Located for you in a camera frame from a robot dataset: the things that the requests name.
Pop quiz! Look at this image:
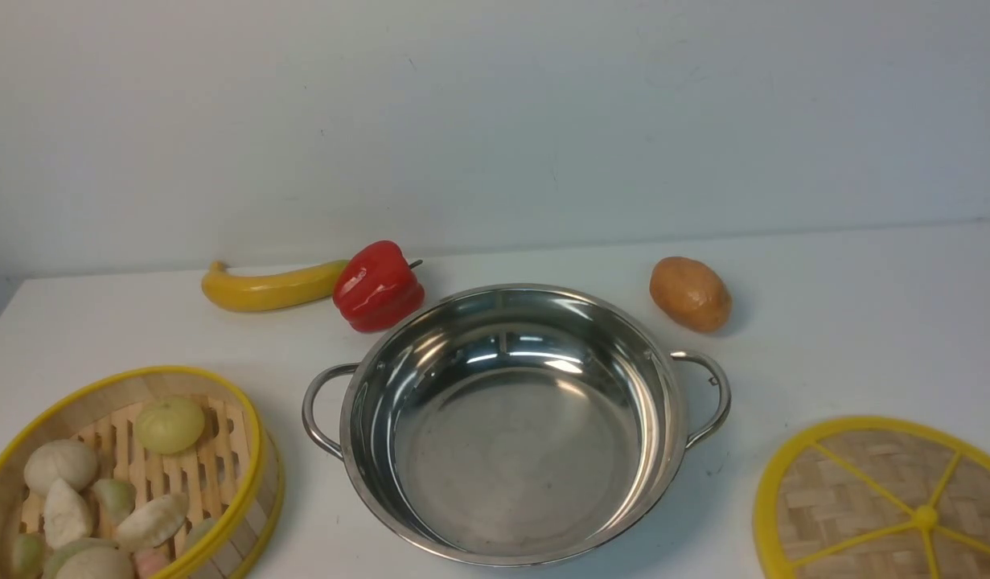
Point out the yellow rimmed bamboo steamer basket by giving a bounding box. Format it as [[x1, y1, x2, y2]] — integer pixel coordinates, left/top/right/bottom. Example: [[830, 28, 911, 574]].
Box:
[[0, 366, 285, 578]]

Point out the yellow woven bamboo steamer lid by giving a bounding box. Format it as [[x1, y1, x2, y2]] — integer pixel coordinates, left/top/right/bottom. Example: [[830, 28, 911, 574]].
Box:
[[752, 417, 990, 578]]

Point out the stainless steel pot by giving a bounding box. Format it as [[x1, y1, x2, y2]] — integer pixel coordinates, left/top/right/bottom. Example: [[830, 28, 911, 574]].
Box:
[[301, 285, 731, 569]]

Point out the red bell pepper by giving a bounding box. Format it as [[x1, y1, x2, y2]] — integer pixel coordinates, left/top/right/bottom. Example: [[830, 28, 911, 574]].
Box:
[[332, 240, 425, 334]]

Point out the brown potato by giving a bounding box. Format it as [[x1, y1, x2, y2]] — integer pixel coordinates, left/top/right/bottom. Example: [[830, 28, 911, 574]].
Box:
[[649, 256, 733, 334]]

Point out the yellow banana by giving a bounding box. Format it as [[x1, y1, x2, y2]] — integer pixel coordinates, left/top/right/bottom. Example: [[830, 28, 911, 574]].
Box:
[[201, 260, 350, 313]]

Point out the yellow-green round bun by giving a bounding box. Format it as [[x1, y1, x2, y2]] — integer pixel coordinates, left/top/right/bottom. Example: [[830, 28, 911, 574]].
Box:
[[134, 396, 207, 455]]

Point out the light green dumpling at rim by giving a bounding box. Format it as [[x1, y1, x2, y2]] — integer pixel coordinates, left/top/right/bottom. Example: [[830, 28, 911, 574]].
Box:
[[176, 517, 216, 560]]

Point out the white crescent dumpling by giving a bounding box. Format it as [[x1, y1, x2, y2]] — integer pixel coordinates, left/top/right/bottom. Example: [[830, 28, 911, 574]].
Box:
[[116, 492, 189, 552]]

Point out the pink dumpling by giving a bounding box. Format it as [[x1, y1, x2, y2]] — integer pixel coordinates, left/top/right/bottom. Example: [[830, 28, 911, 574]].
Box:
[[132, 548, 172, 579]]

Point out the white round bun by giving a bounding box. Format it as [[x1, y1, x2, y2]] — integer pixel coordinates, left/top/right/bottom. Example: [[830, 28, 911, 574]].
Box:
[[54, 547, 137, 579], [23, 439, 99, 497]]

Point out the pale green dumpling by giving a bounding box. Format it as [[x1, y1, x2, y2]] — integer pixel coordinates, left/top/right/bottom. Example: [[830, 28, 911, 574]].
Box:
[[41, 536, 119, 579]]

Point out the small green dumpling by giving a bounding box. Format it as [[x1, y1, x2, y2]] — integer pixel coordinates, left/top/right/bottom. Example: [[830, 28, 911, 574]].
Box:
[[9, 534, 47, 579]]

